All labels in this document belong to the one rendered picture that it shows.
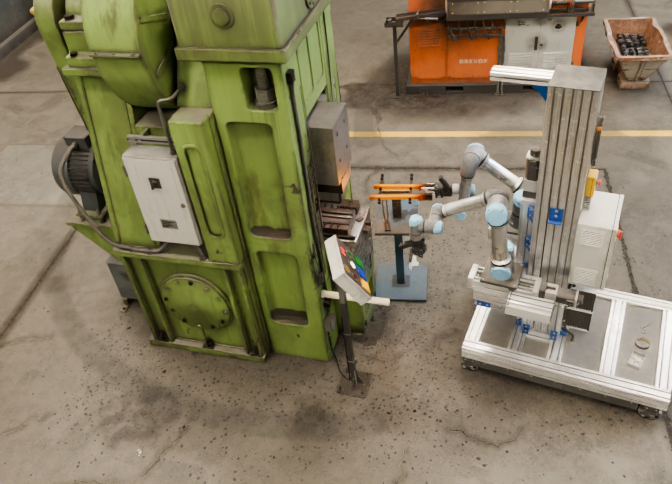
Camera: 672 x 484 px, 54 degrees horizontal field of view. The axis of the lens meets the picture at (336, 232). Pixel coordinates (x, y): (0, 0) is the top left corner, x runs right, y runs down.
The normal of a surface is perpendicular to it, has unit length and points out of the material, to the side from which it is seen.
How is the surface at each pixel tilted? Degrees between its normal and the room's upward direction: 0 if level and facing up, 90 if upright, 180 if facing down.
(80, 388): 0
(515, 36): 90
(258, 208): 89
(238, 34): 90
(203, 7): 90
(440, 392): 0
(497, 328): 0
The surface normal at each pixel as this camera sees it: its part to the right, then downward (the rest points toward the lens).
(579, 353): -0.11, -0.76
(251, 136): -0.27, 0.62
